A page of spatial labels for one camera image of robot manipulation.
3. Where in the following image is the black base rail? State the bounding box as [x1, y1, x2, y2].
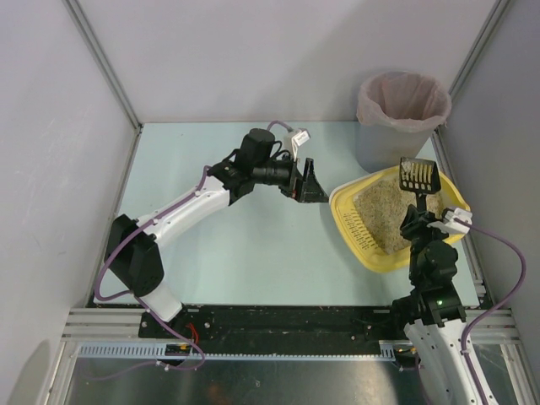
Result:
[166, 305, 405, 351]

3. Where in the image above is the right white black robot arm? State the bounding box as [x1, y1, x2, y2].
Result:
[391, 205, 498, 404]

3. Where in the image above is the beige cat litter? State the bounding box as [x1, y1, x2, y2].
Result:
[352, 175, 445, 255]

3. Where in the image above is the pink bin liner bag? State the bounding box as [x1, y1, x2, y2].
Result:
[356, 71, 452, 133]

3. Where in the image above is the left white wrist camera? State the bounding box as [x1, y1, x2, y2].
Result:
[283, 128, 311, 161]

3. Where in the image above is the black litter scoop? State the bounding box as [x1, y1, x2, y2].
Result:
[398, 157, 441, 212]

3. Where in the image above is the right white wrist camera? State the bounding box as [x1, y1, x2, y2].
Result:
[428, 207, 473, 235]

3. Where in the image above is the yellow litter box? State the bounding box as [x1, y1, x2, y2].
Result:
[330, 165, 470, 273]

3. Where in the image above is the grey trash bin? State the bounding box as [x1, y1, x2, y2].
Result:
[356, 121, 435, 173]

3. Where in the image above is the grey slotted cable duct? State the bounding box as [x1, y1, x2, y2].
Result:
[76, 340, 413, 361]

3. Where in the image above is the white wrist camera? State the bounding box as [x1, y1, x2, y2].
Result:
[428, 207, 473, 235]
[283, 128, 311, 161]

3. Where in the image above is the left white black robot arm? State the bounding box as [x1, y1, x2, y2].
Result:
[98, 128, 329, 321]

